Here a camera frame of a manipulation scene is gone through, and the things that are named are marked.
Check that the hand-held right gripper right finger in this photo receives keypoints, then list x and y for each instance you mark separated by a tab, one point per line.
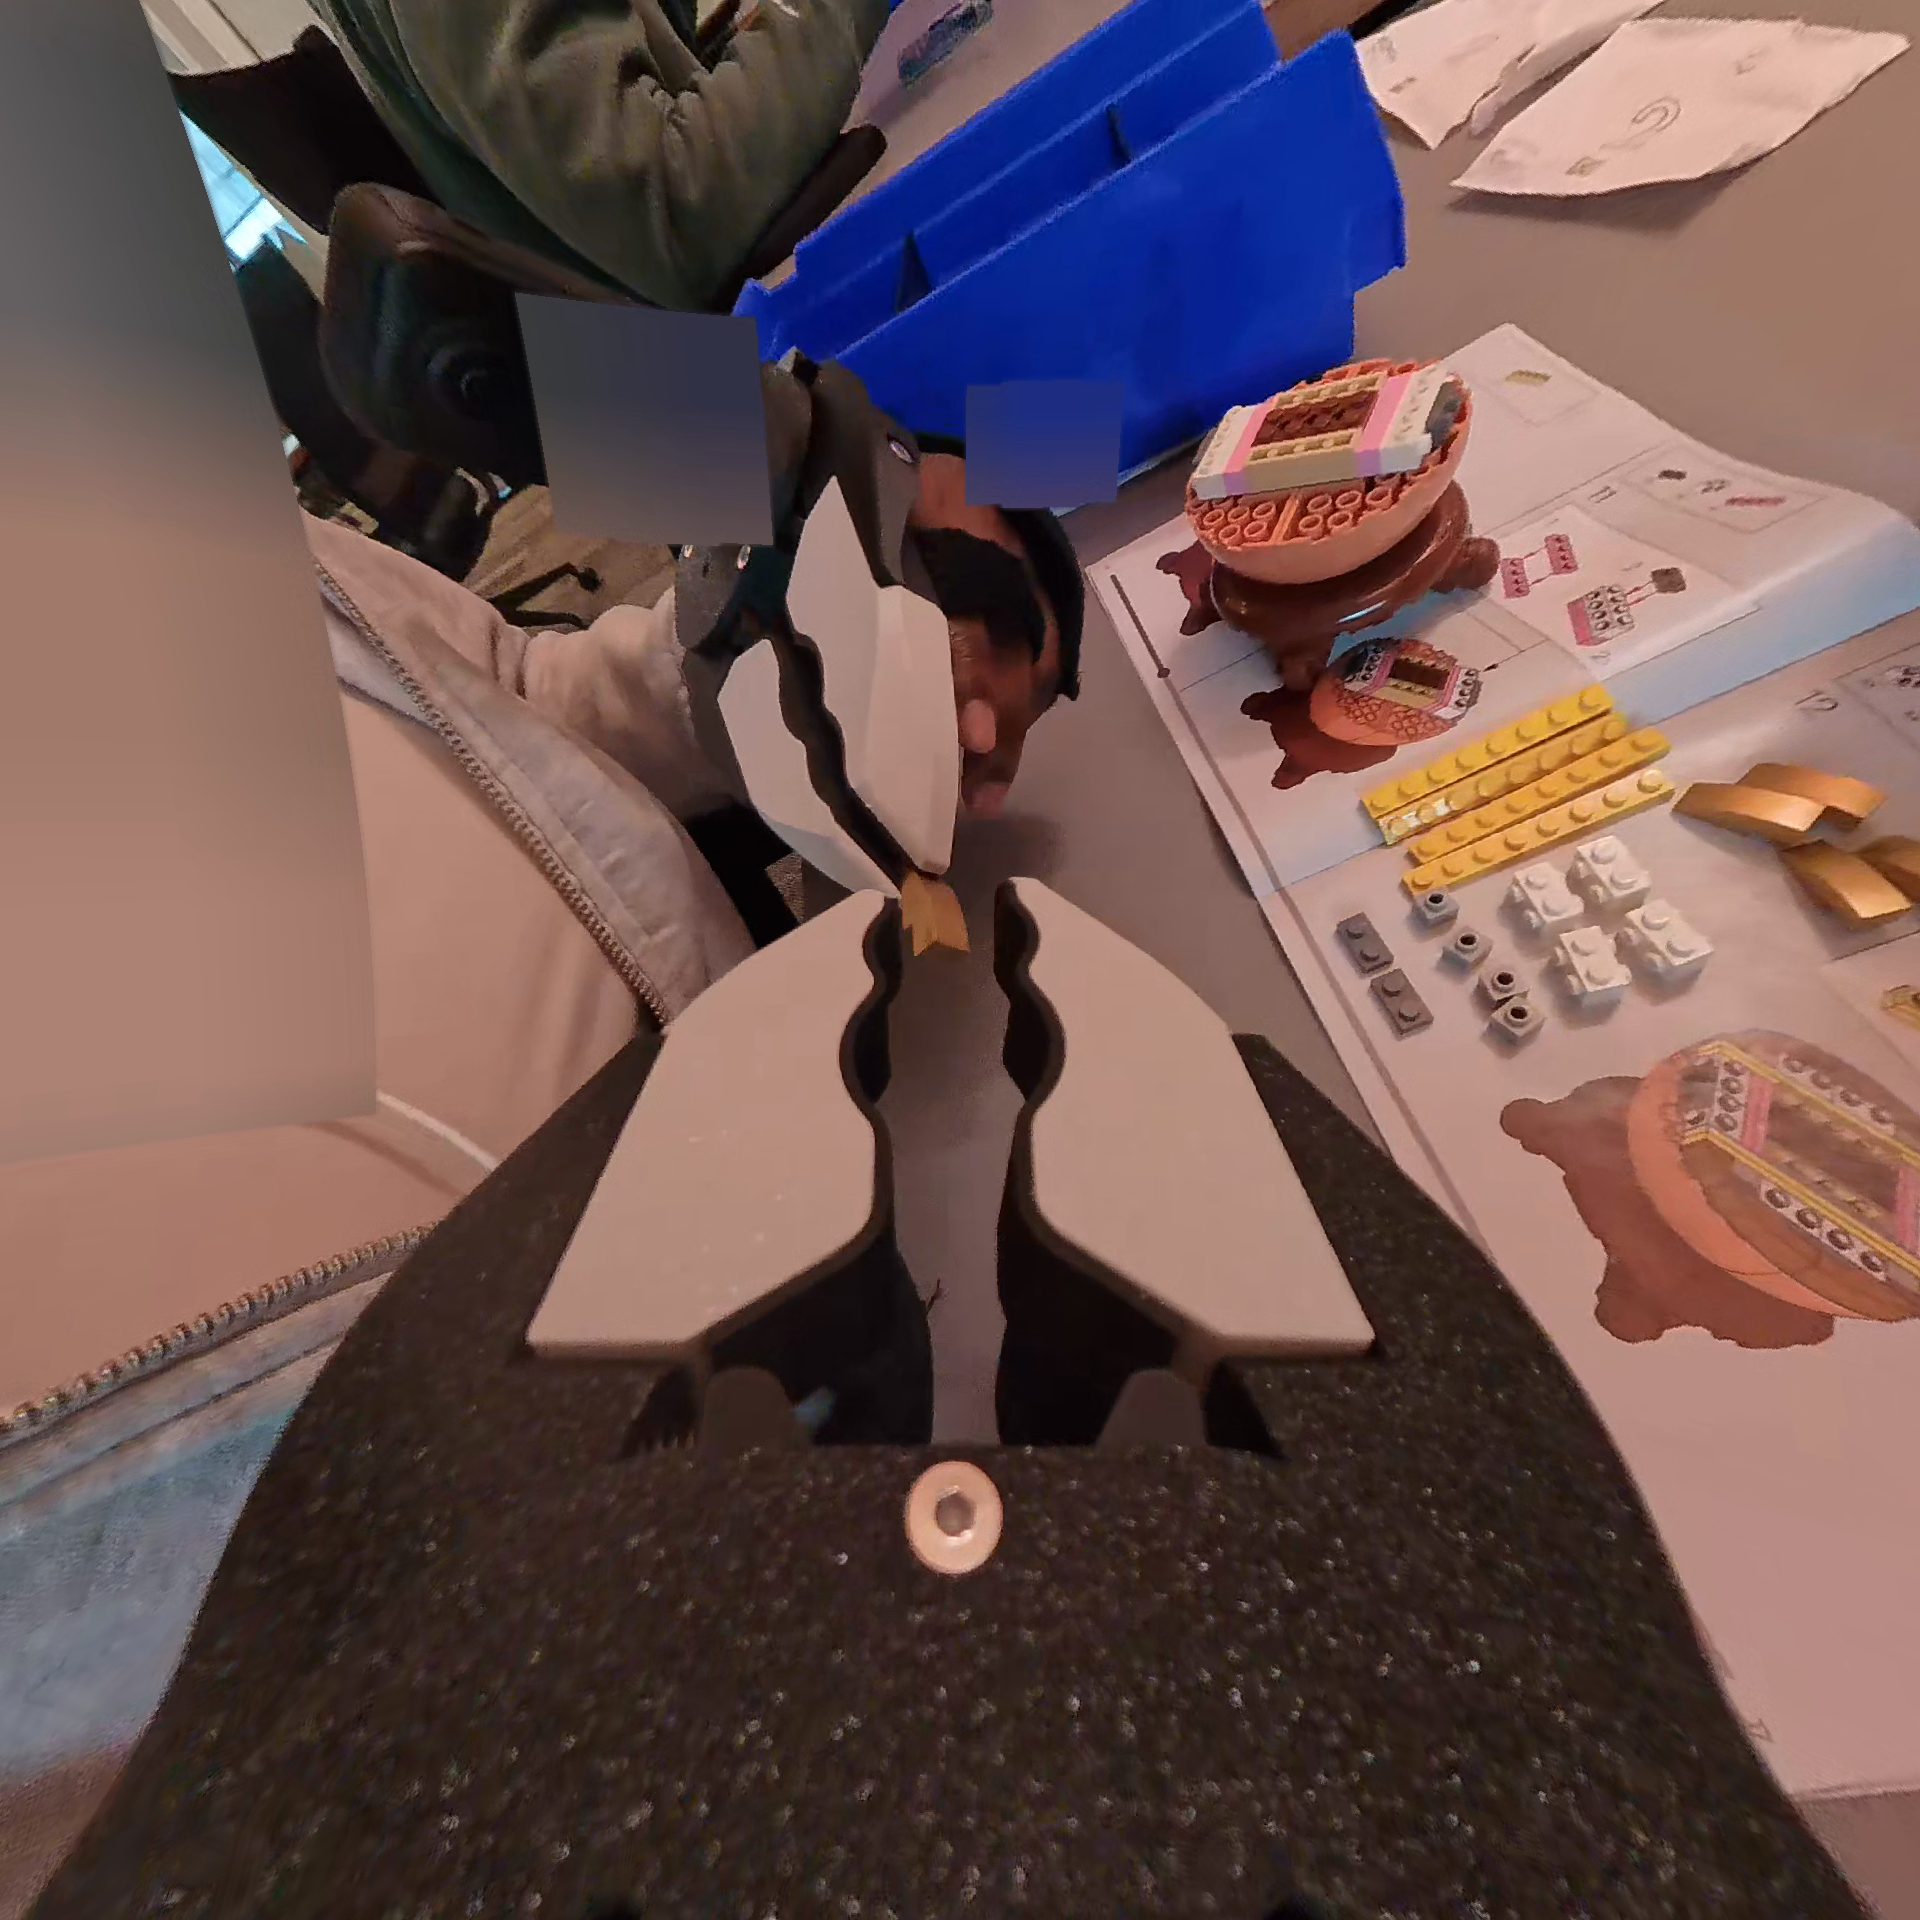
1200	1187

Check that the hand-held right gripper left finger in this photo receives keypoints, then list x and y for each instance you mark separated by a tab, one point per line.
708	1187

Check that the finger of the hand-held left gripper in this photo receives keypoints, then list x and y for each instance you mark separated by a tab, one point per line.
767	767
902	692

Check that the blue plastic bin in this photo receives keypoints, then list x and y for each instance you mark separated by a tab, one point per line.
1200	241

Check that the person's left hand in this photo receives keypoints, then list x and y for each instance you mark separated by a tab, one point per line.
990	646

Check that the small grey brick piece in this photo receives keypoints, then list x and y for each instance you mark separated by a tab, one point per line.
1519	1019
1505	982
1468	947
1437	904

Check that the black office chair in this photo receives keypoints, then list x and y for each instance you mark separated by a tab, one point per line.
406	332

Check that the brick flowerpot model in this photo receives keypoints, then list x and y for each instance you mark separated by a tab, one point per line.
1336	496

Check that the white paper sheet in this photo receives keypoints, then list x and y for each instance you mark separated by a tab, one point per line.
1470	46
1680	105

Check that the brick set instruction booklet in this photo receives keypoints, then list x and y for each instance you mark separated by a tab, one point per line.
1773	601

